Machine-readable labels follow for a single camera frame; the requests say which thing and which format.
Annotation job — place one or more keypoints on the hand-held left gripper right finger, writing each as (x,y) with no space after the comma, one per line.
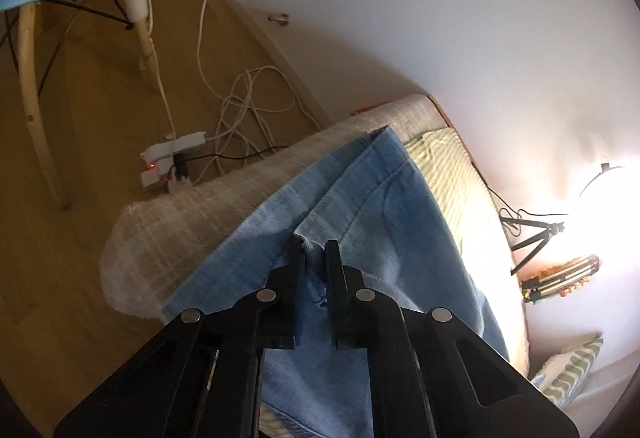
(339,308)

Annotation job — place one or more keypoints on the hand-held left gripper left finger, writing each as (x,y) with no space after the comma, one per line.
(294,308)

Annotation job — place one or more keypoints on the blue denim pants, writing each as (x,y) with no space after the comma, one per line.
(380,218)

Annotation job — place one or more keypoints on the plaid bed blanket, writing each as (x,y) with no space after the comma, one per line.
(200,198)

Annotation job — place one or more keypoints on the white power strip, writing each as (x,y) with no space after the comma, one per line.
(185,141)

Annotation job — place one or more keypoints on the black tripod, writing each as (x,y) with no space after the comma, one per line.
(537,243)

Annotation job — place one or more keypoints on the green striped pillow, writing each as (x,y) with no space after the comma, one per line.
(570,368)

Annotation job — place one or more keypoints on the metal door stop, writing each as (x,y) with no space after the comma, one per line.
(279,18)

